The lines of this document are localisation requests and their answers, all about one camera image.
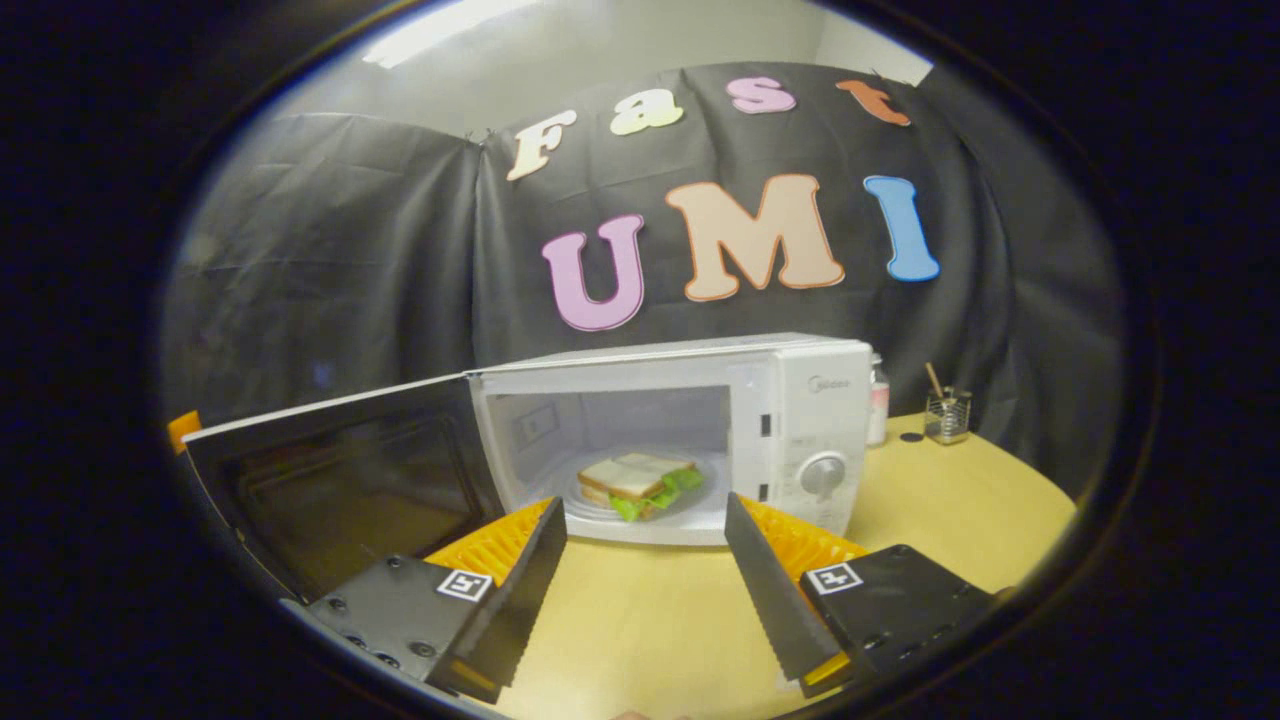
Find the wooden stick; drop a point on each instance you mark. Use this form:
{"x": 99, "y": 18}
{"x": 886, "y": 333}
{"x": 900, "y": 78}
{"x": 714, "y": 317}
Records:
{"x": 933, "y": 380}

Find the black backdrop cloth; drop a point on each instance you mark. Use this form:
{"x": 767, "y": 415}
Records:
{"x": 330, "y": 270}

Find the lettuce sandwich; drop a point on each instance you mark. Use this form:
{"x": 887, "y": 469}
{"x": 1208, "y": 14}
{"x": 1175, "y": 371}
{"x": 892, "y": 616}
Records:
{"x": 625, "y": 478}

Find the small clear bottle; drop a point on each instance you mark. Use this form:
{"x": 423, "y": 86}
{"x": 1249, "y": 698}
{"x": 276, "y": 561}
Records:
{"x": 878, "y": 405}

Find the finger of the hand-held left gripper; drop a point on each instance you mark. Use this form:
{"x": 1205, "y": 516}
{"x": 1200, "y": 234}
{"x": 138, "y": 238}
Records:
{"x": 183, "y": 430}

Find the white microwave oven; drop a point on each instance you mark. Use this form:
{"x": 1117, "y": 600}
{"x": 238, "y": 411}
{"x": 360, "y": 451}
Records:
{"x": 820, "y": 400}

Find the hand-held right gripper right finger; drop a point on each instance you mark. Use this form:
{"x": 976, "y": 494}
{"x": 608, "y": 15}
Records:
{"x": 765, "y": 590}

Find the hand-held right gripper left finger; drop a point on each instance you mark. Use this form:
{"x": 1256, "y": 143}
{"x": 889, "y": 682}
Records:
{"x": 525, "y": 590}

